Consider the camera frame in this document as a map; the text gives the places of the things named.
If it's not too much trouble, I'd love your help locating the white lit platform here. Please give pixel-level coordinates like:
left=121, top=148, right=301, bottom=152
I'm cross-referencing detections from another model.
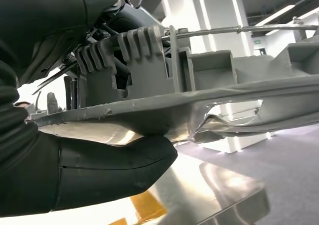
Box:
left=199, top=131, right=275, bottom=154

